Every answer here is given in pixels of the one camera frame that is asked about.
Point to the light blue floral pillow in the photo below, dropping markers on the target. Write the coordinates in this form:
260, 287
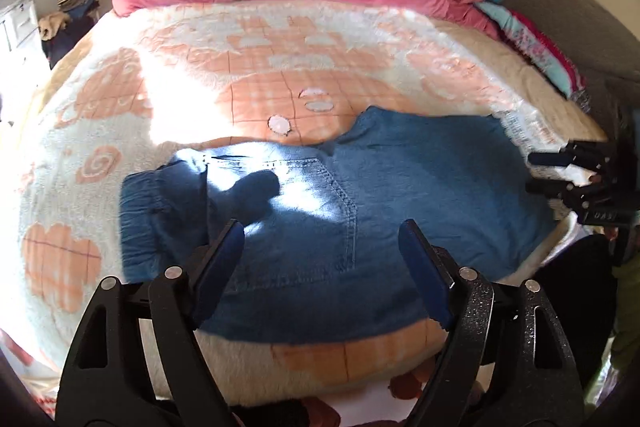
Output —
525, 39

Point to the orange and white printed blanket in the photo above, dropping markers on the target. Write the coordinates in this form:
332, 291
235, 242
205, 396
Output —
150, 117

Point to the blue denim pants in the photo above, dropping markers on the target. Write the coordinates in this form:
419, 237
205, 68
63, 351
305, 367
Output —
390, 207

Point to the magenta pillow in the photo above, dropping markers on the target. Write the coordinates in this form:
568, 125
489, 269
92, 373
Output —
562, 59

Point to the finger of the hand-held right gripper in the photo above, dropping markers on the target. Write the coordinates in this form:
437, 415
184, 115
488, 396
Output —
550, 158
550, 190

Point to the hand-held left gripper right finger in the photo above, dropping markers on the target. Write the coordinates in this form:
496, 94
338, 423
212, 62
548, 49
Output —
417, 252

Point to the white drawer cabinet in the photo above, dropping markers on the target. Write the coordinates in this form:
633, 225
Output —
20, 29

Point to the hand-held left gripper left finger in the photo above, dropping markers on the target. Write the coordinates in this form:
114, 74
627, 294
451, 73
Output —
226, 247

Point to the pile of clothes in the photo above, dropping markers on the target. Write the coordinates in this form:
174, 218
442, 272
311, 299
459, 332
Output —
70, 14

